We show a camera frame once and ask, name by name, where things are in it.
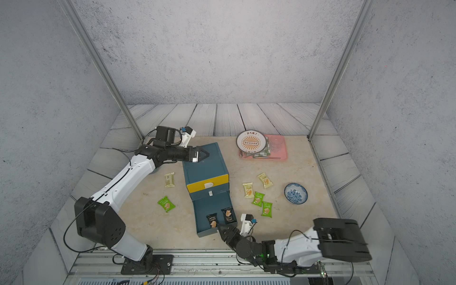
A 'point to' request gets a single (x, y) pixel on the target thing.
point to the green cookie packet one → (167, 205)
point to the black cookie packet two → (229, 215)
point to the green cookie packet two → (258, 199)
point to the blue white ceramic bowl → (295, 193)
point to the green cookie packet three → (266, 209)
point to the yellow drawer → (208, 183)
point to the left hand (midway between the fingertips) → (204, 154)
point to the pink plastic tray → (275, 149)
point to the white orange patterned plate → (251, 141)
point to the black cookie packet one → (212, 218)
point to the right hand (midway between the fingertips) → (218, 232)
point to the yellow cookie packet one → (170, 180)
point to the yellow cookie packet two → (266, 181)
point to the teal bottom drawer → (211, 209)
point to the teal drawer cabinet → (213, 165)
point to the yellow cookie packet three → (248, 189)
